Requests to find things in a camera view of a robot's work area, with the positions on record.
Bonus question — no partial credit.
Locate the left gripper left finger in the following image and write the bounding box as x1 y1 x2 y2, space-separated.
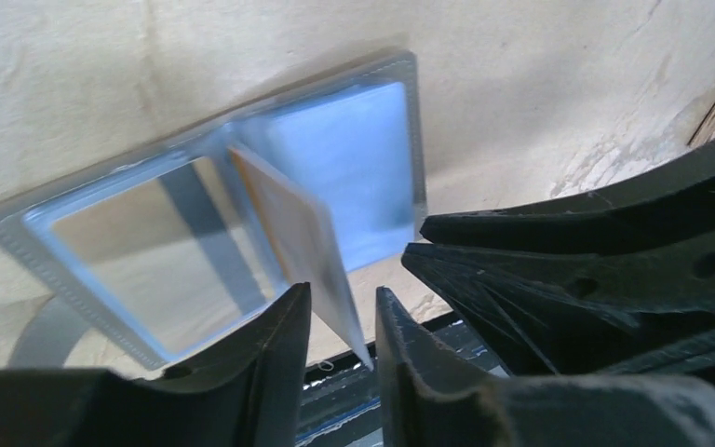
0 283 311 446

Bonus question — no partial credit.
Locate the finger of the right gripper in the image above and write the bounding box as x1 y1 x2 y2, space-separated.
402 139 715 375

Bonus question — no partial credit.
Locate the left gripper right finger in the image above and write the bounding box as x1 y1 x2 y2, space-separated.
375 287 715 446

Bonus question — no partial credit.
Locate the grey card holder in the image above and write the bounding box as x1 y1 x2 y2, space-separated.
0 50 427 370

